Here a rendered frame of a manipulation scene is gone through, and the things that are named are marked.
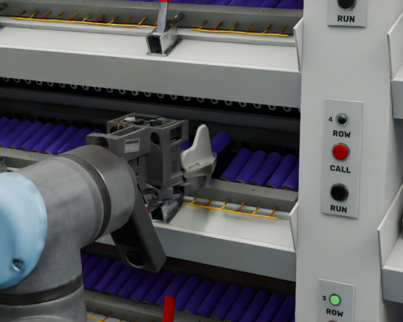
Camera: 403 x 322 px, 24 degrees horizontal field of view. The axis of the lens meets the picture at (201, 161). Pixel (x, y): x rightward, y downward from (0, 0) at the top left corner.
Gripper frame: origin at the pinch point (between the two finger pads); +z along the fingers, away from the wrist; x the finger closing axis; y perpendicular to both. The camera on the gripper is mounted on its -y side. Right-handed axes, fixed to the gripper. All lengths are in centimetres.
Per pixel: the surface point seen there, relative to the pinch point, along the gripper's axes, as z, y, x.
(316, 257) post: -5.0, -7.2, -17.2
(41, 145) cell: 3.0, -2.2, 26.3
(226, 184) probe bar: 0.4, -2.5, -3.4
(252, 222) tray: -1.6, -5.8, -7.9
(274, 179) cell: 3.1, -1.9, -8.3
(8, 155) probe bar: -0.7, -3.0, 29.0
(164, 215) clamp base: -4.6, -5.8, 2.2
